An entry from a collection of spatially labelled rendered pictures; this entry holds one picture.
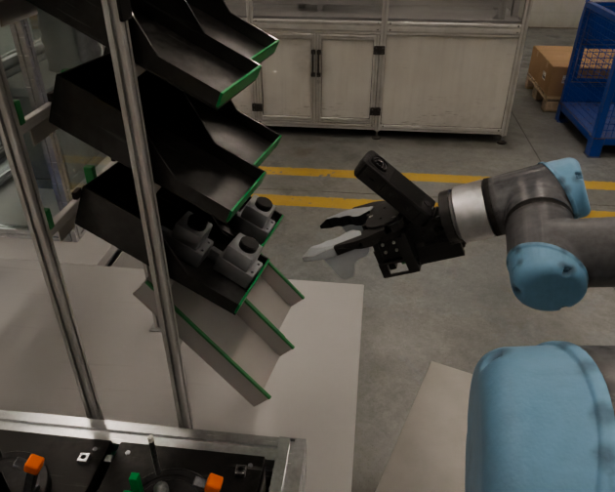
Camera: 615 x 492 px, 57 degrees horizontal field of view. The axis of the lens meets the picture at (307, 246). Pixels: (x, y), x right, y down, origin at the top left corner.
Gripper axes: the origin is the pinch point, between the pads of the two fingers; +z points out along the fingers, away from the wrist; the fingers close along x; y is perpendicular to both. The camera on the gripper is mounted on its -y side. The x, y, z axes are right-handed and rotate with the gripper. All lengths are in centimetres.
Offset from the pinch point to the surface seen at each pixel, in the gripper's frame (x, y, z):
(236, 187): 1.9, -10.0, 9.4
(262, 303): 15.6, 18.5, 25.7
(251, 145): 16.5, -11.8, 12.4
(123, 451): -19.4, 19.6, 38.1
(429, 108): 373, 89, 58
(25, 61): 47, -43, 76
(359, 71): 362, 42, 96
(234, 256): -0.6, -0.4, 14.0
